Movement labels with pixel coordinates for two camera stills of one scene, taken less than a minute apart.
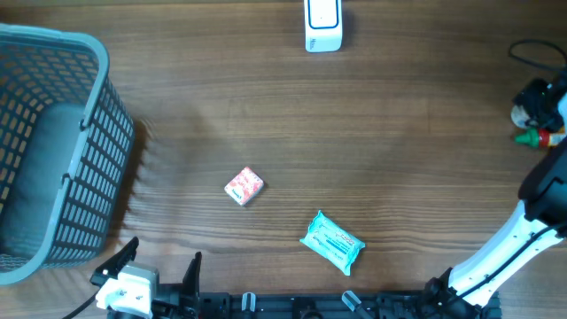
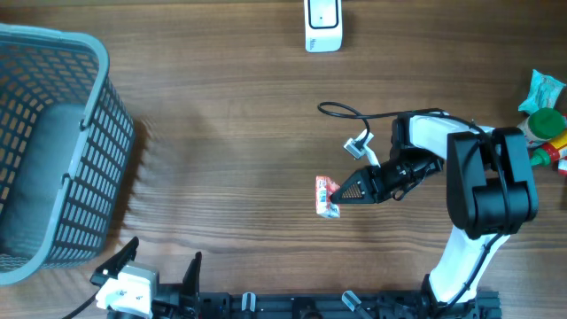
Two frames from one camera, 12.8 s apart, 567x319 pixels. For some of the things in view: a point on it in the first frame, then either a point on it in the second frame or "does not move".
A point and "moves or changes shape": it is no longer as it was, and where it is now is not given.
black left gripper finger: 190,282 does not move
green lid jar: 519,116 moves or changes shape
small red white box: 244,186 → 325,186
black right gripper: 529,92 → 371,183
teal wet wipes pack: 332,242 moves or changes shape
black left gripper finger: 116,263 does not move
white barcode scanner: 322,26 does not move
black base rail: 312,305 does not move
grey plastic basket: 66,137 does not move
